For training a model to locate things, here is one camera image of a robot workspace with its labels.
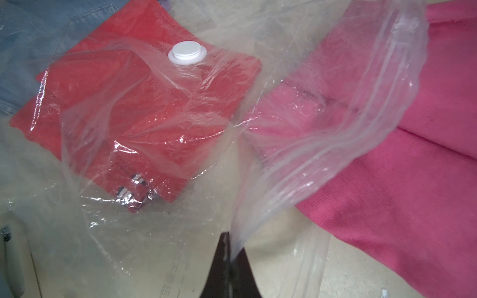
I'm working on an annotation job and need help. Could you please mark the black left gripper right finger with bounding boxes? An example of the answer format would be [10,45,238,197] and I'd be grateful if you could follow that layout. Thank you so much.
[230,248,262,298]

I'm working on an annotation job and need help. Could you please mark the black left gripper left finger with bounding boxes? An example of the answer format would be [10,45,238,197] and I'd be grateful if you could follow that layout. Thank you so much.
[200,232,232,298]

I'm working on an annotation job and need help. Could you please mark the clear plastic vacuum bag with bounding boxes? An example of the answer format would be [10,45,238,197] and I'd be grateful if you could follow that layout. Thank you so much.
[1,1,428,298]

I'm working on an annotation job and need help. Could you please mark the red garment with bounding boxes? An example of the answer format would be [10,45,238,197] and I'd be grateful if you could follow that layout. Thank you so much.
[10,1,262,212]

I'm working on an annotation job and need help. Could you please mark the pink trousers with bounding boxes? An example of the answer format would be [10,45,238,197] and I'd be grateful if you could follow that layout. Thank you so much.
[245,0,477,298]

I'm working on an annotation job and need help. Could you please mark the white vacuum bag valve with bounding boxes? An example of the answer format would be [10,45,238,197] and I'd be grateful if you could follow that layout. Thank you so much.
[168,41,207,65]

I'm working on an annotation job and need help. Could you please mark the blue denim jeans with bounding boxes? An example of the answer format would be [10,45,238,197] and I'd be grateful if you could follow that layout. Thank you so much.
[1,1,126,114]

